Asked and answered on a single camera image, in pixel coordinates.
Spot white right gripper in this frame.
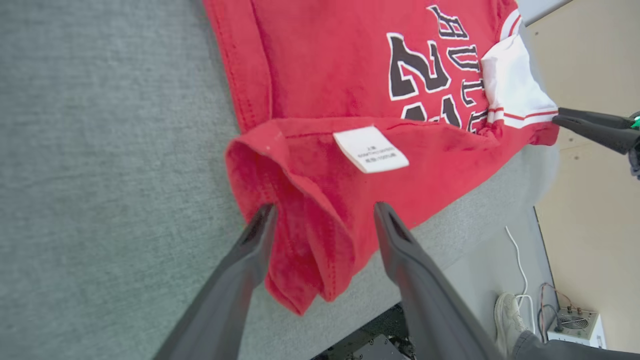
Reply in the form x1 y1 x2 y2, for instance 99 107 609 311
552 107 640 181

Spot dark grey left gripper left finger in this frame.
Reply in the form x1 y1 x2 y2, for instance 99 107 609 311
152 202 279 360

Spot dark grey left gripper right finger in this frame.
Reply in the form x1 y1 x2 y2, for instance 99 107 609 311
372 201 506 360

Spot red jersey with white sleeves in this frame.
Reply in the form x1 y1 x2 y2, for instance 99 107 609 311
202 0 560 317

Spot white sneaker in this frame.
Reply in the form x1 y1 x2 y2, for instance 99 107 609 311
494 292 529 358

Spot white box with fan grille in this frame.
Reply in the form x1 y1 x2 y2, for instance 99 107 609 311
546 306 607 350

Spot grey fabric sofa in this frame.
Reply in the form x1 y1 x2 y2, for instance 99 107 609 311
0 0 561 360

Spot thin white cable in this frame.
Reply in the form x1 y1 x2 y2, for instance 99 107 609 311
504 226 537 335

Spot red and black wires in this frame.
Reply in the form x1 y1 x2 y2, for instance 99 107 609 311
537 282 574 343

